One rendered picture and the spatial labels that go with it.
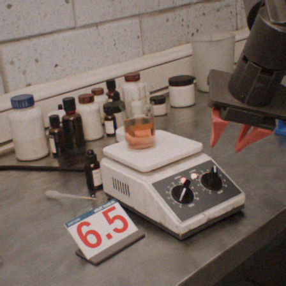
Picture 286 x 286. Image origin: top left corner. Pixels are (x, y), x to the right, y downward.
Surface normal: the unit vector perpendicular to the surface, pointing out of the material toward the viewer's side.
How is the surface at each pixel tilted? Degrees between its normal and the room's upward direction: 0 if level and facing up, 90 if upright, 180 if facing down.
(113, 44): 90
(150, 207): 90
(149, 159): 0
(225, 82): 30
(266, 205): 0
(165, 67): 90
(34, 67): 90
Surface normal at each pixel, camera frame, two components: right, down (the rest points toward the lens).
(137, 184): -0.81, 0.28
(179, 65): 0.69, 0.18
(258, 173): -0.11, -0.93
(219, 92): 0.20, -0.70
